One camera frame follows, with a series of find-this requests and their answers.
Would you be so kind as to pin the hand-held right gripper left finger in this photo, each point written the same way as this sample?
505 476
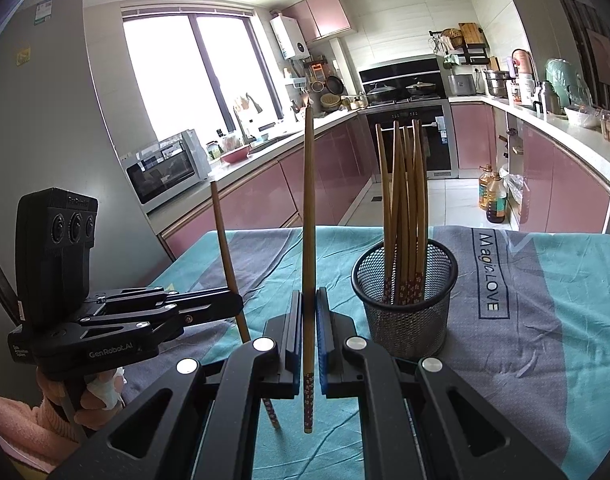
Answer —
297 330

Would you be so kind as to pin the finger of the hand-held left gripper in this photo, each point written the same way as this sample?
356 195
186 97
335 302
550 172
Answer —
205 307
135 296

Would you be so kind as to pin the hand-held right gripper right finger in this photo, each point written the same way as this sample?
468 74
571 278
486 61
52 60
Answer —
321 330

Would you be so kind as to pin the patterned bamboo chopstick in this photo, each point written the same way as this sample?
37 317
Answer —
227 245
309 210

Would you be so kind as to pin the black mesh utensil holder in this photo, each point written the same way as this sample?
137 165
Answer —
410 325

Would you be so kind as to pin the bundle of patterned chopsticks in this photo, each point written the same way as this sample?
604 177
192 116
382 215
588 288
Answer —
410 210

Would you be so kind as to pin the person's left forearm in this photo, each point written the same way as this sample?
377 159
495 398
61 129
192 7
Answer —
20 430

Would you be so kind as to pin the person's left hand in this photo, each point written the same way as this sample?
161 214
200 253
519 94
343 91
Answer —
92 412

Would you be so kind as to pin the pink kitchen base cabinets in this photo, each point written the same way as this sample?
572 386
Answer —
250 200

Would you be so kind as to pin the white microwave oven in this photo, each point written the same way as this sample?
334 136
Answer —
165 170

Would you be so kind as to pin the grey refrigerator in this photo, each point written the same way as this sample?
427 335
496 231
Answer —
60 110

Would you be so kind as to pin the pink bowl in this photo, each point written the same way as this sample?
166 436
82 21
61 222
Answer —
235 154

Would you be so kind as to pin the kitchen faucet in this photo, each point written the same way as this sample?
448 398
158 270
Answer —
244 127

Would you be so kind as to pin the teal and grey tablecloth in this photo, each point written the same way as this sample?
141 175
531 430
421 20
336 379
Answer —
510 360

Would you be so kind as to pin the kitchen window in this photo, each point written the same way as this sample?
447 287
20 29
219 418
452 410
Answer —
160 75

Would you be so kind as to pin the black built-in oven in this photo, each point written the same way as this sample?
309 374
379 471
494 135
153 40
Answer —
442 152

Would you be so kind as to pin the cooking oil bottles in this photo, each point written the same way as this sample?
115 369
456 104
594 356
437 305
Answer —
498 205

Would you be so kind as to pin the yellow cooking oil bottle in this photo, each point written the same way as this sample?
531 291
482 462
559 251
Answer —
486 190

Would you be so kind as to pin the clear plastic bag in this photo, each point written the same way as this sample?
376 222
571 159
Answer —
516 187

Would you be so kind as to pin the black wok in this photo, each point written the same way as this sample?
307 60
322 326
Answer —
381 94

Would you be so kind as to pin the hanging black pan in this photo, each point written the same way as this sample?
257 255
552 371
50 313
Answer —
334 85

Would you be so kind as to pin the black gas stove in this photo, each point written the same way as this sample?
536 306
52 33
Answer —
400 72

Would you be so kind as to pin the square metal container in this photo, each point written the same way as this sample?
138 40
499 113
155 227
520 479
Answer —
461 85

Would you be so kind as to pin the white water heater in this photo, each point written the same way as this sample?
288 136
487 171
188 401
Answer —
289 37

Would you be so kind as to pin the steel stock pot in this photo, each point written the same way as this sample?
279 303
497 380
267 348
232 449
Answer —
497 84

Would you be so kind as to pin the steel vacuum flask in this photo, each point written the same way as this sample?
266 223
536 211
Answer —
549 97

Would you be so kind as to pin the pink thermos jug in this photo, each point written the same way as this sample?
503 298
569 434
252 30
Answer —
523 72

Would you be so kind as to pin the white bowl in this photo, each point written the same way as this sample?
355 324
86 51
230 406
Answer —
582 117

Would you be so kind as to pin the green plastic bag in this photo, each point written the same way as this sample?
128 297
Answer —
565 80

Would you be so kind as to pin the pink wall cabinet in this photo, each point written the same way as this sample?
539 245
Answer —
325 12

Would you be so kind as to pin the wall rack with cutting board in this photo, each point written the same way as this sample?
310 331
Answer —
462 45

